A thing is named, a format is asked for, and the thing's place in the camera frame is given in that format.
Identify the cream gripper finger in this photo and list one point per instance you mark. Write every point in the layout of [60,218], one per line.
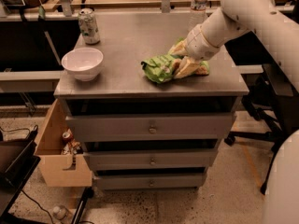
[186,67]
[179,48]

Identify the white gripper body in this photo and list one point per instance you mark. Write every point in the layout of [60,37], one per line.
[198,45]

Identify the green rice chip bag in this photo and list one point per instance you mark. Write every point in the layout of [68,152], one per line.
[161,68]

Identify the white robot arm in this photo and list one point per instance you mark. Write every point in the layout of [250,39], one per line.
[280,37]

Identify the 7up soda can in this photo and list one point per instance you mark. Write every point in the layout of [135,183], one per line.
[88,26]

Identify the red can in box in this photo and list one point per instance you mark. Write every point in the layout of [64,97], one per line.
[67,137]

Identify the clear plastic water bottle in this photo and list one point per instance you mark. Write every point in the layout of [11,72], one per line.
[197,12]

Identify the grey drawer cabinet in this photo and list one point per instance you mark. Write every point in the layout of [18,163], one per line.
[122,88]

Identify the black office chair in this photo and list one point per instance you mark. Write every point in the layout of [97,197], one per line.
[273,99]

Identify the white bowl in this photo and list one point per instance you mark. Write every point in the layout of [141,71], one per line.
[83,64]

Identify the top grey drawer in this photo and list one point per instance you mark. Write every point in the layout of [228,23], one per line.
[150,127]

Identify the grey drawer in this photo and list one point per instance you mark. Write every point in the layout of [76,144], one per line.
[150,159]
[150,127]
[150,181]

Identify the middle grey drawer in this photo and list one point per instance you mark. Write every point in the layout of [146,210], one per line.
[150,159]

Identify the bottom grey drawer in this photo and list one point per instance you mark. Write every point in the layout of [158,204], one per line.
[150,181]

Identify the wooden box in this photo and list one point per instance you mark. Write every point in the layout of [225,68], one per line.
[57,169]

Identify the black cart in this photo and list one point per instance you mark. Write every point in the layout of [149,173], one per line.
[17,163]

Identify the plastic bottle on floor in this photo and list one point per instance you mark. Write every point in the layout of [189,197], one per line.
[61,213]

